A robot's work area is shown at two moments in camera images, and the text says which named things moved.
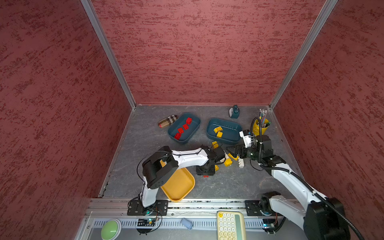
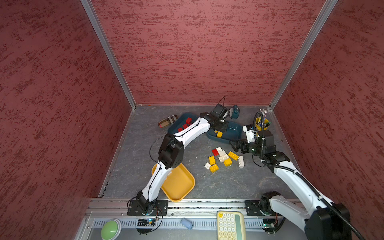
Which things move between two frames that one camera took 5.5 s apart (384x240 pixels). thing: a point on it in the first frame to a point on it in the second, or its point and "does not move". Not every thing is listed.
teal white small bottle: x=234 y=112 does not move
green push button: x=111 y=229 does not move
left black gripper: x=199 y=172 to x=224 y=127
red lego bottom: x=189 y=120 does not move
